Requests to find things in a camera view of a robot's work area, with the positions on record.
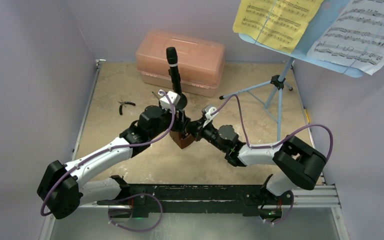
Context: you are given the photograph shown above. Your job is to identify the black microphone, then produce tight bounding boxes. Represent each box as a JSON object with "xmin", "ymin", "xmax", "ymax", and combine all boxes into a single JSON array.
[{"xmin": 166, "ymin": 46, "xmax": 182, "ymax": 95}]

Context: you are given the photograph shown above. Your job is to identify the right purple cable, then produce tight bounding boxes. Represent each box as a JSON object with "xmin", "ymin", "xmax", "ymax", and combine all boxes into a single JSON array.
[{"xmin": 211, "ymin": 94, "xmax": 334, "ymax": 167}]

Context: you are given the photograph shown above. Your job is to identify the black handled pliers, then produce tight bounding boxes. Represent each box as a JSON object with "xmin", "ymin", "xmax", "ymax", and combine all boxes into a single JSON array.
[{"xmin": 118, "ymin": 100, "xmax": 137, "ymax": 116}]

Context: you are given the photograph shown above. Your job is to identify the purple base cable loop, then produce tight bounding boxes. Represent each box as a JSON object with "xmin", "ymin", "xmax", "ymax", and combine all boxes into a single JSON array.
[{"xmin": 107, "ymin": 192, "xmax": 164, "ymax": 233}]

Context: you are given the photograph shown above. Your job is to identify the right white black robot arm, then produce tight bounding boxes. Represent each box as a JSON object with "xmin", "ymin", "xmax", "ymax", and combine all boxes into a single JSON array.
[{"xmin": 186, "ymin": 119, "xmax": 332, "ymax": 204}]

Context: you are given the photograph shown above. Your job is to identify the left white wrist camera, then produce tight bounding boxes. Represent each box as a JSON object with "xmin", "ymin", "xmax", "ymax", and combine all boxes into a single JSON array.
[{"xmin": 157, "ymin": 89, "xmax": 181, "ymax": 110}]

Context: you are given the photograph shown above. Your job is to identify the light blue music stand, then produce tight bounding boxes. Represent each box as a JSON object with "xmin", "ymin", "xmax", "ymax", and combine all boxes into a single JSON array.
[{"xmin": 235, "ymin": 0, "xmax": 363, "ymax": 139}]

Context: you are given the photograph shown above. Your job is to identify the black round microphone stand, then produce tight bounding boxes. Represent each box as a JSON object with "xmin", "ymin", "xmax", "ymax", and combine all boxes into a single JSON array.
[{"xmin": 175, "ymin": 93, "xmax": 188, "ymax": 110}]

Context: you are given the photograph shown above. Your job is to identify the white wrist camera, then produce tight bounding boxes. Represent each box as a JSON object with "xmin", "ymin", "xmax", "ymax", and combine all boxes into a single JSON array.
[
  {"xmin": 157, "ymin": 89, "xmax": 181, "ymax": 110},
  {"xmin": 202, "ymin": 104, "xmax": 218, "ymax": 128}
]

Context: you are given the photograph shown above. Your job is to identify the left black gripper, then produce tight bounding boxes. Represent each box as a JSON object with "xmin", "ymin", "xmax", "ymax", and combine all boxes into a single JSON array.
[{"xmin": 149, "ymin": 104, "xmax": 189, "ymax": 140}]

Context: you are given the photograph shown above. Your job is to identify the brown wooden metronome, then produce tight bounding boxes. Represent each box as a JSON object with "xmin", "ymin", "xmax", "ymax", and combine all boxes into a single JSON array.
[{"xmin": 169, "ymin": 131, "xmax": 195, "ymax": 149}]

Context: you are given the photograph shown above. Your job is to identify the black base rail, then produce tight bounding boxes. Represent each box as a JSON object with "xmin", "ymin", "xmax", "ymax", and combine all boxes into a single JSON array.
[{"xmin": 97, "ymin": 184, "xmax": 292, "ymax": 218}]

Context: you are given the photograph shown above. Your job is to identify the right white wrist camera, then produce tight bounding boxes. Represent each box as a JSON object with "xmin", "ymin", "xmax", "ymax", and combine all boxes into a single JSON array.
[{"xmin": 202, "ymin": 104, "xmax": 218, "ymax": 128}]

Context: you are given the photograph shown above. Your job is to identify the pink plastic storage box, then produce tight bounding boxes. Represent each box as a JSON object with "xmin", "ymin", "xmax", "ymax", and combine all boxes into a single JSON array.
[{"xmin": 135, "ymin": 30, "xmax": 225, "ymax": 98}]

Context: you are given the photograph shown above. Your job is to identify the white sheet music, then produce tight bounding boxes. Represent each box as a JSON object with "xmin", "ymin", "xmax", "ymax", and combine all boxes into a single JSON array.
[{"xmin": 307, "ymin": 0, "xmax": 384, "ymax": 76}]

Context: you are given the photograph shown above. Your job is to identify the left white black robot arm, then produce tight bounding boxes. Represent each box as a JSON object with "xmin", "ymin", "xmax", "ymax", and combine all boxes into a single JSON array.
[{"xmin": 36, "ymin": 105, "xmax": 191, "ymax": 219}]

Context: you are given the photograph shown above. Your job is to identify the yellow sheet music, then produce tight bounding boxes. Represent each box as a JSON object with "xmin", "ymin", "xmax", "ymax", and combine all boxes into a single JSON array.
[{"xmin": 232, "ymin": 0, "xmax": 323, "ymax": 54}]

